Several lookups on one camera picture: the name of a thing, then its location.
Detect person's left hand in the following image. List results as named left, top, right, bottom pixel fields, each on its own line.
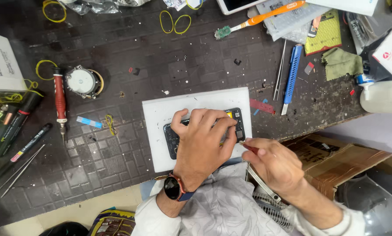
left=170, top=108, right=239, bottom=191

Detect person's right hand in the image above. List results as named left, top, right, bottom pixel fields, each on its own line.
left=241, top=137, right=307, bottom=199

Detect small red screwdriver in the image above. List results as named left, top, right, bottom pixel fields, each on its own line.
left=238, top=140, right=260, bottom=155

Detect black smartphone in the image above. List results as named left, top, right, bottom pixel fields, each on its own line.
left=163, top=107, right=246, bottom=160

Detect white work mat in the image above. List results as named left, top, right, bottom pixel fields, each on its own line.
left=142, top=87, right=253, bottom=174

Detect black smartwatch red rim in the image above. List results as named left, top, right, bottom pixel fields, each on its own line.
left=163, top=172, right=197, bottom=202

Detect brown cardboard box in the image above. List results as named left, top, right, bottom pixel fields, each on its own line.
left=281, top=132, right=392, bottom=201

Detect small blue strip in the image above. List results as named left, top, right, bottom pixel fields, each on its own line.
left=253, top=98, right=269, bottom=116

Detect person's grey patterned shirt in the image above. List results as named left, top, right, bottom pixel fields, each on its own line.
left=132, top=162, right=367, bottom=236

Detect red adhesive strip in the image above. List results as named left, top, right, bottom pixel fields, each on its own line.
left=249, top=98, right=276, bottom=115

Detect yellow rubber band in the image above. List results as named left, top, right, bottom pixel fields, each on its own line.
left=42, top=0, right=67, bottom=23
left=173, top=14, right=192, bottom=35
left=185, top=0, right=204, bottom=10
left=105, top=114, right=117, bottom=136
left=159, top=10, right=174, bottom=34
left=35, top=60, right=58, bottom=81

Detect thin silver tweezers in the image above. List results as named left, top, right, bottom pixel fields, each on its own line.
left=273, top=39, right=287, bottom=102

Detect blue utility knife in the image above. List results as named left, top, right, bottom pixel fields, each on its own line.
left=281, top=44, right=303, bottom=116

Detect clear plastic cover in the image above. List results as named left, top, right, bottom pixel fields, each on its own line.
left=335, top=167, right=392, bottom=236

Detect blue white sticker strip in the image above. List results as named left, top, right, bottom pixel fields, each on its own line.
left=76, top=116, right=103, bottom=129

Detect dark printed snack bag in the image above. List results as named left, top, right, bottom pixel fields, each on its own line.
left=88, top=209, right=136, bottom=236

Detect green cloth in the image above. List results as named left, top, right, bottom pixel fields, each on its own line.
left=321, top=47, right=364, bottom=82

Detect white bottle blue cap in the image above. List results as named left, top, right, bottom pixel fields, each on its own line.
left=355, top=73, right=392, bottom=115

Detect round white metal reel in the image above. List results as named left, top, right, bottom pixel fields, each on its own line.
left=64, top=64, right=104, bottom=100

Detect yellow green packet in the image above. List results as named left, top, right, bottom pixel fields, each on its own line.
left=304, top=9, right=342, bottom=56

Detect bubble wrap pouch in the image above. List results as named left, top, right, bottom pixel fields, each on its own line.
left=256, top=0, right=331, bottom=42

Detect orange white toothbrush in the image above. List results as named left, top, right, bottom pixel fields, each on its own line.
left=214, top=0, right=306, bottom=41

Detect white smartphone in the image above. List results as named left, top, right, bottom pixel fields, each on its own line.
left=216, top=0, right=269, bottom=16

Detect black bag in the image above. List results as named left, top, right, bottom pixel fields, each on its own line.
left=38, top=222, right=89, bottom=236

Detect clear plastic packet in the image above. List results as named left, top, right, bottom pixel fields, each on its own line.
left=346, top=11, right=381, bottom=56

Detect black marker pink label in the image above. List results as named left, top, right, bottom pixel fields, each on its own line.
left=0, top=123, right=53, bottom=179

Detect flat white box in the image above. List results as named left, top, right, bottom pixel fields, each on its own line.
left=305, top=0, right=379, bottom=17

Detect clear plastic bag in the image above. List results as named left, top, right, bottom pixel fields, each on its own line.
left=58, top=0, right=120, bottom=16

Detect long silver tweezers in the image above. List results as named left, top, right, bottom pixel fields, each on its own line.
left=0, top=143, right=47, bottom=199

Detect black marker red band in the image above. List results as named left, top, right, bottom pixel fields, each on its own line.
left=0, top=93, right=43, bottom=158

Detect tangle of yellow rubber bands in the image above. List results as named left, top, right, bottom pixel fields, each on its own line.
left=0, top=79, right=45, bottom=113

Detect white cardboard box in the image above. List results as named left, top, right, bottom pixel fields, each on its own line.
left=0, top=31, right=28, bottom=94

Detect white wire fan grille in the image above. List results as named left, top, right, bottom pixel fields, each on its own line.
left=252, top=191, right=295, bottom=233

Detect red handled precision screwdriver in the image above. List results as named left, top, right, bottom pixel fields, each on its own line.
left=52, top=67, right=68, bottom=145

